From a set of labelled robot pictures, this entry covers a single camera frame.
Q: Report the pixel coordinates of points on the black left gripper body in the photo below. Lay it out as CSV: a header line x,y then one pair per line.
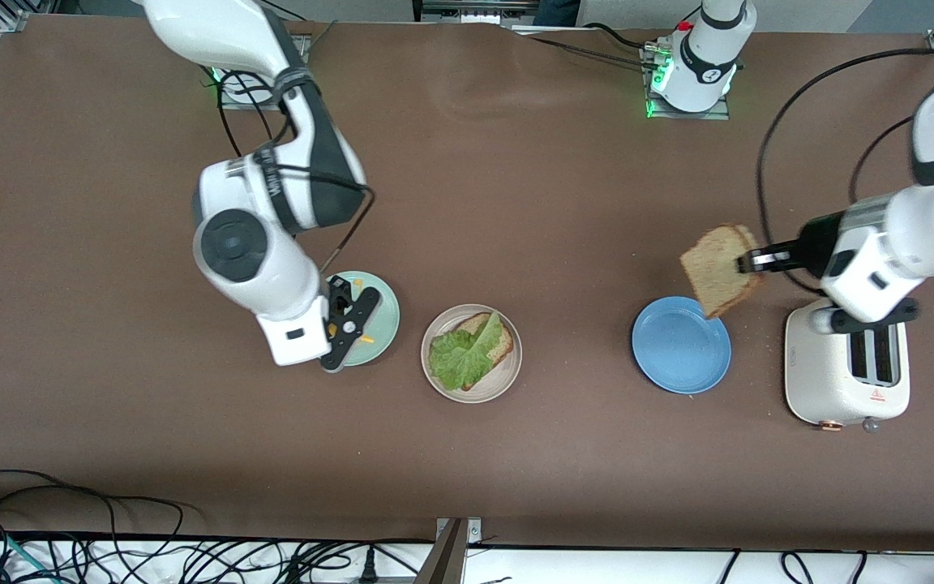
x,y
814,242

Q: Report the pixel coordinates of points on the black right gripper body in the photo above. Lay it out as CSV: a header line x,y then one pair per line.
x,y
339,285

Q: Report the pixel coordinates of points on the yellow mustard squeeze bottle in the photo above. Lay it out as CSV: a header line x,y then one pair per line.
x,y
366,339

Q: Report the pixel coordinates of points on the brown bread slice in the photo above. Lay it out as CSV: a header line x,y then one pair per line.
x,y
504,347
714,272

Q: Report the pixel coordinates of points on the green lettuce leaf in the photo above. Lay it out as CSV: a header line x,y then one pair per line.
x,y
455,361

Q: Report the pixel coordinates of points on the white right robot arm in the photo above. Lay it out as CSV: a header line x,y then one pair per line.
x,y
256,268

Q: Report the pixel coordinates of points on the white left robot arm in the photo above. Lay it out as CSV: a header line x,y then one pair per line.
x,y
933,223

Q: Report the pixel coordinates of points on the mint green plate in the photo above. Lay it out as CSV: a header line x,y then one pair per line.
x,y
386,324

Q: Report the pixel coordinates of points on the blue plate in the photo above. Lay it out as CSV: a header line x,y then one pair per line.
x,y
678,349

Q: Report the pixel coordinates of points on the beige plate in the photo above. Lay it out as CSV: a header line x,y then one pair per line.
x,y
507,375

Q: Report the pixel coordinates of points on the white toaster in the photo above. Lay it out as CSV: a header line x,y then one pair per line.
x,y
816,381

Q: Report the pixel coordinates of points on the brown table cover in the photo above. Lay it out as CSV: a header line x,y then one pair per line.
x,y
516,203

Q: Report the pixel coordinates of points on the black power plug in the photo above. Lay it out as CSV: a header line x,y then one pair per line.
x,y
369,568

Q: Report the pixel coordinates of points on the black device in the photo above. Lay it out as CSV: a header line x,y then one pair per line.
x,y
475,10

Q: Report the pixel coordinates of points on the aluminium profile post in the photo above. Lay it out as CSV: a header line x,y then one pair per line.
x,y
447,560

